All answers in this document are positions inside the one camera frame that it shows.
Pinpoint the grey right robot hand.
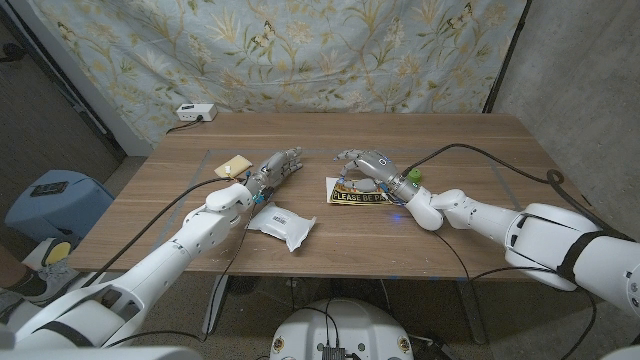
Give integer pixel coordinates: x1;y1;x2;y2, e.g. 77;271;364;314
333;148;422;205

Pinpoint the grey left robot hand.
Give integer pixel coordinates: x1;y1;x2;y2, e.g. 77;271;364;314
244;146;305;202

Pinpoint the yellow black bumper sticker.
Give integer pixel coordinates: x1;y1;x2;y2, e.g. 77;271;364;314
325;176;401;206

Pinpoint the white plastic package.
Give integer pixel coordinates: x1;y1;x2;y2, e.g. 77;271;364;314
243;201;318;253

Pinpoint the tan paper card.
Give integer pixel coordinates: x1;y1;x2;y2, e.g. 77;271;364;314
213;153;254;180

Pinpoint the white power box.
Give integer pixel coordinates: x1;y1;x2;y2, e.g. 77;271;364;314
175;102;219;123

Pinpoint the floral blue backdrop cloth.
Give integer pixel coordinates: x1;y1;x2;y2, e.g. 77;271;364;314
29;0;529;146

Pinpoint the grey table leg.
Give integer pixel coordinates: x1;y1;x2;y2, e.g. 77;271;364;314
202;274;230;336
457;279;487;345

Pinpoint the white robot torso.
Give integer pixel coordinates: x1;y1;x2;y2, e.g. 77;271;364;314
268;298;415;360

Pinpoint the black backdrop pole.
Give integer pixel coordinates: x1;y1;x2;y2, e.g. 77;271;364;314
482;0;532;114

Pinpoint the blue plastic bin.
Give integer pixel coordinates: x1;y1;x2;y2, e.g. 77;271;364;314
3;169;116;244

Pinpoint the white device yellow disc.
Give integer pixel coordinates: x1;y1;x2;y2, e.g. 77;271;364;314
22;237;76;271

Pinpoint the grey black sneaker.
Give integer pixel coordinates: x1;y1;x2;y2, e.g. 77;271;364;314
9;259;76;297

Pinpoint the person bare lower leg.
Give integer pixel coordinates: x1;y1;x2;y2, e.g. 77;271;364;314
0;244;24;289

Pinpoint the black power box cable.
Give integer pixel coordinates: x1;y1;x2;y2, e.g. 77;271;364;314
166;115;204;135

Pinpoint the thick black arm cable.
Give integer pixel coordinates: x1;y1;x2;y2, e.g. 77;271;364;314
77;175;249;291
399;143;640;244

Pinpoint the black door handle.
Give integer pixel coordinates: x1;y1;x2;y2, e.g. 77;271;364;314
0;43;27;64

